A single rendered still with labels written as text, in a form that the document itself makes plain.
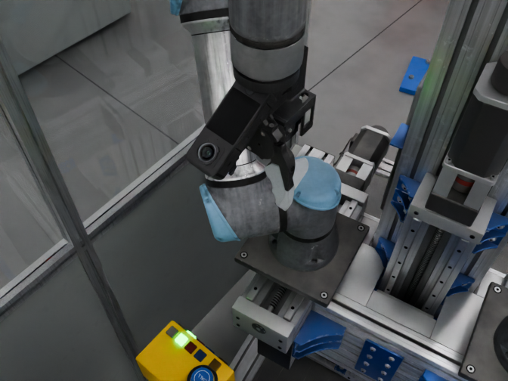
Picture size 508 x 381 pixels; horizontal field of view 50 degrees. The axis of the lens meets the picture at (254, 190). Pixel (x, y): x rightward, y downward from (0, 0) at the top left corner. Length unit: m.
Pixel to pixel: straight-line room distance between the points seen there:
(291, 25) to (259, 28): 0.03
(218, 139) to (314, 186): 0.44
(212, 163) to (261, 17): 0.16
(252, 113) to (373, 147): 0.91
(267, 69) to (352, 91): 2.59
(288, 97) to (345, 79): 2.57
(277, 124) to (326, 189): 0.42
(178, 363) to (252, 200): 0.33
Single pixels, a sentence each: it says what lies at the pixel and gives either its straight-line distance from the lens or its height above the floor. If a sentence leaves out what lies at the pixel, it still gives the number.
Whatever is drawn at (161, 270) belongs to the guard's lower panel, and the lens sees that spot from 1.68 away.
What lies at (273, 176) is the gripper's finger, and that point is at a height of 1.54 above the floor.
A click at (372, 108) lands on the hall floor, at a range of 3.04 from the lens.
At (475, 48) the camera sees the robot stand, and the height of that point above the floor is 1.54.
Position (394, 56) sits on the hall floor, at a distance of 3.41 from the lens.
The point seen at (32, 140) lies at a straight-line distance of 1.06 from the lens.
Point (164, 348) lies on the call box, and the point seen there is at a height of 1.07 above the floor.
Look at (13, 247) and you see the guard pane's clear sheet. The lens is 1.20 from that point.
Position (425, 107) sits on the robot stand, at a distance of 0.99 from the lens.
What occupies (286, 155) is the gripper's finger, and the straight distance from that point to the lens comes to 0.62.
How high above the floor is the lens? 2.05
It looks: 52 degrees down
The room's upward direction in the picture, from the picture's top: straight up
